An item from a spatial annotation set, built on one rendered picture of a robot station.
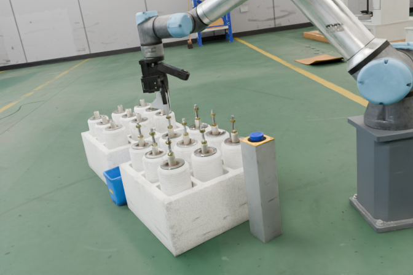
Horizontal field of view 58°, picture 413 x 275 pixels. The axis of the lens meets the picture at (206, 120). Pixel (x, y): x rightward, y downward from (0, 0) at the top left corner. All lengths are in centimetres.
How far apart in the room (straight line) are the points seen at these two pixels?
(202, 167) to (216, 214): 15
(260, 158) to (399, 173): 39
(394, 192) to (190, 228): 59
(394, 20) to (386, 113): 325
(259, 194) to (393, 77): 46
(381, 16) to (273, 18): 360
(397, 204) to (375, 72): 44
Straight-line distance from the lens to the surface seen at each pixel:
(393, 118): 113
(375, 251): 116
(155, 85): 131
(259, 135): 104
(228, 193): 119
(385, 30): 431
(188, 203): 112
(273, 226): 117
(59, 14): 764
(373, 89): 98
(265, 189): 109
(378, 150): 115
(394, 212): 124
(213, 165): 116
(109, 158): 157
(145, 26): 127
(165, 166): 113
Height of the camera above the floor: 70
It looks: 17 degrees down
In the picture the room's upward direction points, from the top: 8 degrees counter-clockwise
